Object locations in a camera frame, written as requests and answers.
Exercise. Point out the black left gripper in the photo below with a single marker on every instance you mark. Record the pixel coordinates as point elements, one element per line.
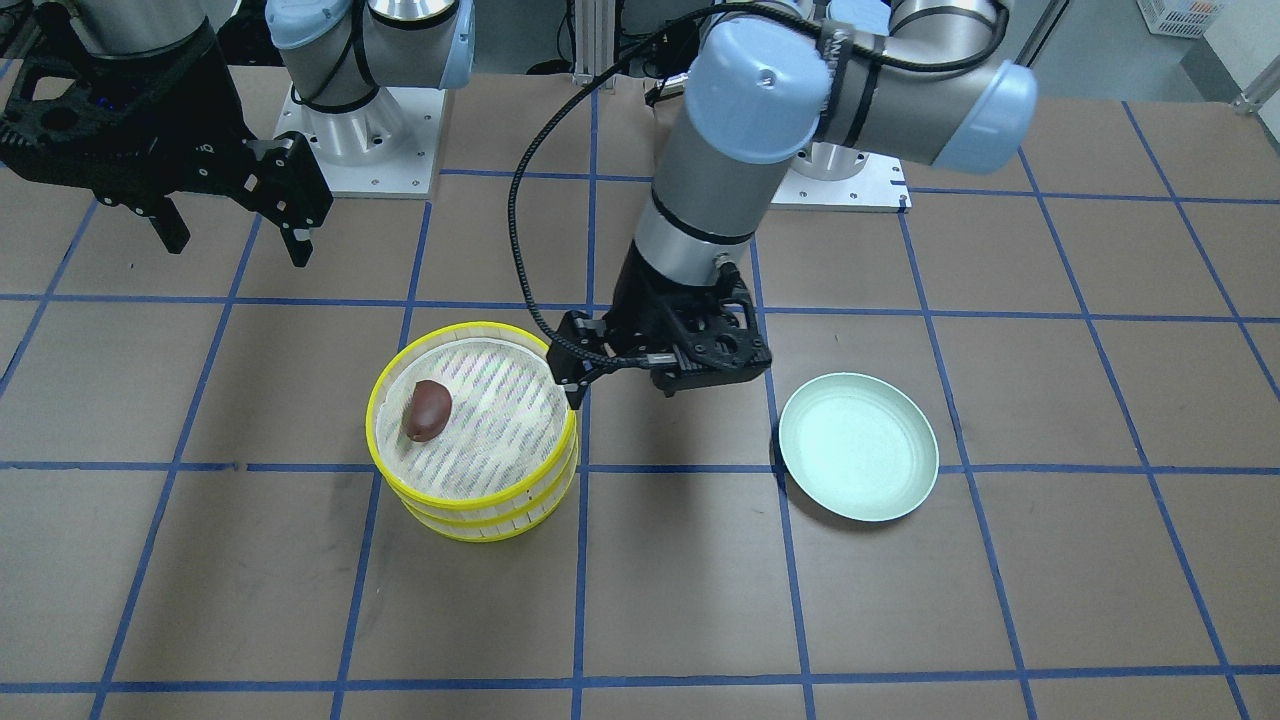
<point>640,293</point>

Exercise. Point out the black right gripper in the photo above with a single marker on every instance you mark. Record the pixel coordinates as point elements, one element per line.
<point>203,112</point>

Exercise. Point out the yellow steamer basket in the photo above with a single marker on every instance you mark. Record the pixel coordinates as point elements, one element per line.
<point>509,449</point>

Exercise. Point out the brown bun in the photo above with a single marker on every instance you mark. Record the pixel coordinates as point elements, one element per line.
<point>428,411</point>

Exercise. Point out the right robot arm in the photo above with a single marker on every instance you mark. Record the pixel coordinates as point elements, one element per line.
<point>340,53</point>

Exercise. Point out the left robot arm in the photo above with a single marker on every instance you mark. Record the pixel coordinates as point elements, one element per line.
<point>767,82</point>

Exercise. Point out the mint green plate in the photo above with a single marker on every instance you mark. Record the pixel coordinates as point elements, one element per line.
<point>859,447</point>

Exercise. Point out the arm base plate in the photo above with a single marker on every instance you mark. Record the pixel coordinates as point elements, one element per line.
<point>388,148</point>
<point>826,177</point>

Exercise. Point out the aluminium frame post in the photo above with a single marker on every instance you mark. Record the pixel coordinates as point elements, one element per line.
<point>593,25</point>

